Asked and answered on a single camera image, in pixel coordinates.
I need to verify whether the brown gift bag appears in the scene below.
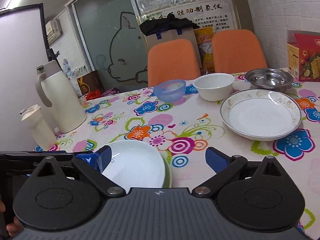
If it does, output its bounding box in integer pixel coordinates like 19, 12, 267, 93
77, 70, 105, 95

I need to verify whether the white poster with chinese text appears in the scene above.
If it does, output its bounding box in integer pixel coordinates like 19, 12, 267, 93
140, 0, 240, 33

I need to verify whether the person's left hand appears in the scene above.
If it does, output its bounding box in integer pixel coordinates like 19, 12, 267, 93
0, 200, 23, 237

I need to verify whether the white ceramic bowl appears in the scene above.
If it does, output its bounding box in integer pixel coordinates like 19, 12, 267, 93
193, 73, 235, 102

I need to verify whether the white floral deep plate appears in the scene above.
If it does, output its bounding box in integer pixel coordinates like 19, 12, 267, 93
102, 140, 165, 193

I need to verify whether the yellow snack bag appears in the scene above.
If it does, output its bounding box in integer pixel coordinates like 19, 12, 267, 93
194, 27, 215, 73

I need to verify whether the cardboard box with blue straps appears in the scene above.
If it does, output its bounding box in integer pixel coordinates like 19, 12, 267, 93
146, 27, 202, 68

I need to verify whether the orange chair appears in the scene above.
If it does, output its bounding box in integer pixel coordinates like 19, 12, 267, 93
148, 39, 201, 87
212, 29, 267, 74

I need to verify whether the small cream water bottle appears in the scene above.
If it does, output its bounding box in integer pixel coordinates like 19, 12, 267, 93
20, 105, 56, 151

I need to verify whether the cream thermos jug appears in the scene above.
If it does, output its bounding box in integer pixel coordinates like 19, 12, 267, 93
35, 60, 87, 133

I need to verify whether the white gold-rimmed deep plate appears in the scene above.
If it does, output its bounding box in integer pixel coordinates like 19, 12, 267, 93
220, 89, 302, 141

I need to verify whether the frosted glass door with cat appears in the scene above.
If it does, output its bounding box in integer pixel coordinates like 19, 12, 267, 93
71, 0, 148, 92

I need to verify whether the wall air conditioner unit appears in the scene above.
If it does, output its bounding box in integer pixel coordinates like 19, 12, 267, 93
46, 19, 63, 46

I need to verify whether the translucent blue plastic bowl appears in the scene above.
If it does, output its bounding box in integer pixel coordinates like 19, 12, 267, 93
153, 80, 186, 103

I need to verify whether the right orange chair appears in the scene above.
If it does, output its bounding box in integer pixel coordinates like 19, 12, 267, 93
212, 29, 267, 74

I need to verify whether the stainless steel bowl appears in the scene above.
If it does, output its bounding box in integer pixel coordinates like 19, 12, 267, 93
245, 68, 293, 93

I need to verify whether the red cracker box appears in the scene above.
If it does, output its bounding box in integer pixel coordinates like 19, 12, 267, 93
287, 30, 320, 82

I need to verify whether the left orange chair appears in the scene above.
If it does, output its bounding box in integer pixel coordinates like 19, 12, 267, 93
148, 39, 201, 87

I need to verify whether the black cloth on box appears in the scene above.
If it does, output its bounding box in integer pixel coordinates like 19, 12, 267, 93
139, 13, 200, 36

